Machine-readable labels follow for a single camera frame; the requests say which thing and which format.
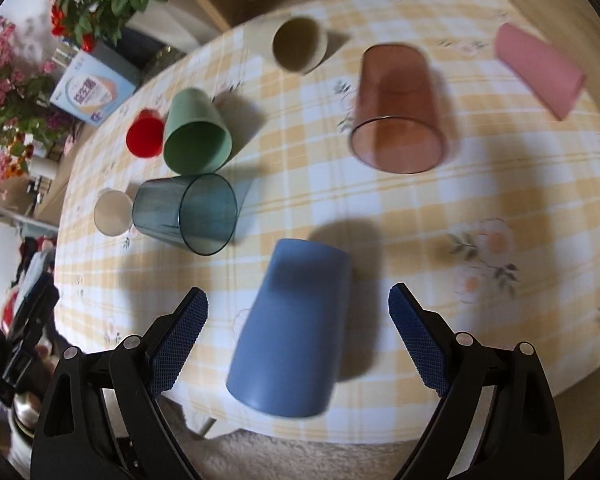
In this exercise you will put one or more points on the yellow checked floral tablecloth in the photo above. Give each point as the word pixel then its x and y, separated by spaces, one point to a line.
pixel 330 200

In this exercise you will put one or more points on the teal translucent cup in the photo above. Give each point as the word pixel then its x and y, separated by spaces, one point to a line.
pixel 165 210

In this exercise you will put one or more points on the white table leg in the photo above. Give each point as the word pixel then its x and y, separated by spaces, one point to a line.
pixel 206 426

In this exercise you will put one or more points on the white flower pot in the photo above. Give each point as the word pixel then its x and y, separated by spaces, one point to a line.
pixel 175 27

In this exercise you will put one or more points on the beige rug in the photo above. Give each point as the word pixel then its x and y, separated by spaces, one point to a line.
pixel 300 460

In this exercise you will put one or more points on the red cup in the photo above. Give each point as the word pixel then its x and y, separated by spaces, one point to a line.
pixel 144 136

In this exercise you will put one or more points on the pink cup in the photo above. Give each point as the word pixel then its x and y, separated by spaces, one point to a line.
pixel 540 70

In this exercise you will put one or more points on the brown translucent cup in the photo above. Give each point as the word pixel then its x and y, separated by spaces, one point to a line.
pixel 397 105

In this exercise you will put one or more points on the blue and white box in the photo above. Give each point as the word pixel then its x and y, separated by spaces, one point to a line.
pixel 90 90

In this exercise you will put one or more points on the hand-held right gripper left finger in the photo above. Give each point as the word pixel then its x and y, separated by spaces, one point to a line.
pixel 180 345

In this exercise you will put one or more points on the beige cup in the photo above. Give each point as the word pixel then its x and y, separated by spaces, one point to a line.
pixel 300 45

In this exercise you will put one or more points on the pink flower bouquet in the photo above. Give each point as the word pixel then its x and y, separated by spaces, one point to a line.
pixel 10 105

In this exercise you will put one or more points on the blue cup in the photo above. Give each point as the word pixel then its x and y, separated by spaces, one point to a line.
pixel 290 335

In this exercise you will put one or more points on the small cream cup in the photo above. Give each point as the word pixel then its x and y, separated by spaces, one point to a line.
pixel 111 215

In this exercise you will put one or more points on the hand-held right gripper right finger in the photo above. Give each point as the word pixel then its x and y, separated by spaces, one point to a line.
pixel 420 340

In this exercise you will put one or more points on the green cup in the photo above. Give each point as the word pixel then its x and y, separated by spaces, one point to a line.
pixel 195 130

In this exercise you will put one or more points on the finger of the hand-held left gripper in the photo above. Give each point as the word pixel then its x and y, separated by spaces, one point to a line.
pixel 27 330

